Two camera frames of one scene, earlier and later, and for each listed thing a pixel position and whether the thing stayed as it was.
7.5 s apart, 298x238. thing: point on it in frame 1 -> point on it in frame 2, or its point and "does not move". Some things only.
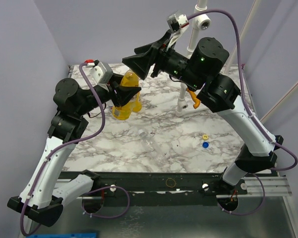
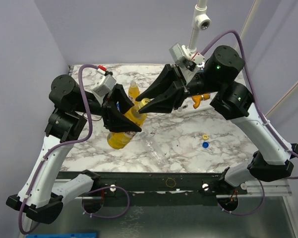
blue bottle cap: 205,145 does not move
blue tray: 68,235 does not move
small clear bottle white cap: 155,151 does not move
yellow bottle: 130,78 -> 120,140
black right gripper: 157,58 -> 179,87
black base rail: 122,186 does not move
